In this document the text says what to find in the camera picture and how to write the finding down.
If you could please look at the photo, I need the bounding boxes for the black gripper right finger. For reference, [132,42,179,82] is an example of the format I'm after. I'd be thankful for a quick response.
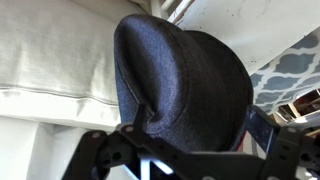
[245,104,320,180]

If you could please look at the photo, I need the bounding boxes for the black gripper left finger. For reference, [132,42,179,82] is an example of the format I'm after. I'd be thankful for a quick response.
[61,103,174,180]

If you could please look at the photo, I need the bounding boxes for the black fedora hat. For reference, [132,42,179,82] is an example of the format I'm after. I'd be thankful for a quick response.
[113,13,255,155]

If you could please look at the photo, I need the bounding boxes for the grey white quatrefoil pillow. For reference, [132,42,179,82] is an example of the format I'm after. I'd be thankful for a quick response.
[249,27,320,115]

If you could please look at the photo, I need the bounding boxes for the cream fabric sofa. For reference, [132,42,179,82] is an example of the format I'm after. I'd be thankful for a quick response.
[0,0,153,133]

